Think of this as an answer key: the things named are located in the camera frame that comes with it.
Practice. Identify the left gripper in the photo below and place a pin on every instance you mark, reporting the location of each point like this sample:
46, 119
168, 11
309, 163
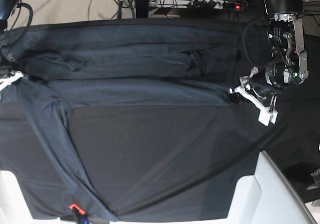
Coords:
261, 83

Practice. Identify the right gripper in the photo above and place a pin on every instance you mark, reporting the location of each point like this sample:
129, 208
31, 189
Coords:
9, 68

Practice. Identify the dark grey T-shirt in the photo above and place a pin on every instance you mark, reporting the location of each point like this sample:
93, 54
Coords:
125, 74

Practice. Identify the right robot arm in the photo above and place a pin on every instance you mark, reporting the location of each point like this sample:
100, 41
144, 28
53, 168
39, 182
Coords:
8, 8

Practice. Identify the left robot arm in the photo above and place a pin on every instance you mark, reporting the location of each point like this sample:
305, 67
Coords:
288, 66

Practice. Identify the black table cloth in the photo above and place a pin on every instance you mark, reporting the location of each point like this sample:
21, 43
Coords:
162, 159

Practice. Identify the white power strip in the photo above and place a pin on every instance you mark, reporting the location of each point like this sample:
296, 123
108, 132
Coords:
215, 4

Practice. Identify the black monitor stand pole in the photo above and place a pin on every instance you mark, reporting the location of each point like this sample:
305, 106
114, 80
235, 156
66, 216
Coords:
142, 8

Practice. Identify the white chair left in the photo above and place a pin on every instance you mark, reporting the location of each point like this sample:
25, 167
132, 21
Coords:
13, 207

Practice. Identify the blue clamp at bottom edge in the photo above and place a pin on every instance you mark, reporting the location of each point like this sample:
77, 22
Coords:
80, 216

